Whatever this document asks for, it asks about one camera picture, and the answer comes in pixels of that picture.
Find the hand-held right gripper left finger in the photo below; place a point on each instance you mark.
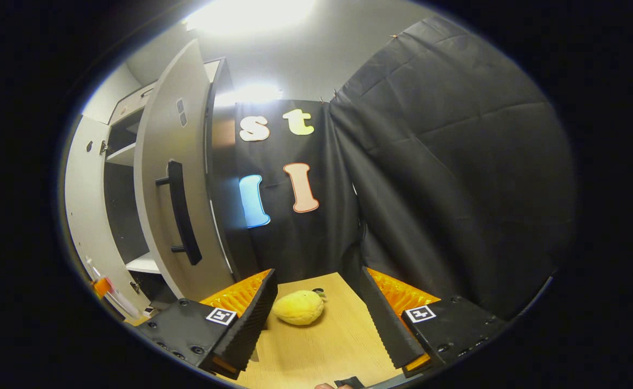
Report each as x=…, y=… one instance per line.
x=251, y=319

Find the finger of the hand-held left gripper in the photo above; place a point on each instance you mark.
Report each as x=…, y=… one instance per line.
x=102, y=286

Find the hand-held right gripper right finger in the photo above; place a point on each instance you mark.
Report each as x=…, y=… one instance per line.
x=384, y=319

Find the grey cabinet door checkered sticker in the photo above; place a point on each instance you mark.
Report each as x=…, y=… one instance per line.
x=87, y=216

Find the grey cabinet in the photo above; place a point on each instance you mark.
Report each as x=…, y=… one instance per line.
x=230, y=178

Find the grey cabinet door diamond stickers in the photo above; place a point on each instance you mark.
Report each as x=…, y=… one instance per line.
x=157, y=129

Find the grey cabinet shelf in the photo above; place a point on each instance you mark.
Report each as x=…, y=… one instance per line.
x=145, y=265
x=125, y=155

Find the yellow plush lemon toy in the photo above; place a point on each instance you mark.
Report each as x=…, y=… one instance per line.
x=297, y=308

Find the black backdrop cloth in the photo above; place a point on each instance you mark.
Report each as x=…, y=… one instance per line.
x=289, y=243
x=457, y=162

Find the grey top drawer front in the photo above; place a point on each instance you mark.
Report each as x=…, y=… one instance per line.
x=130, y=105

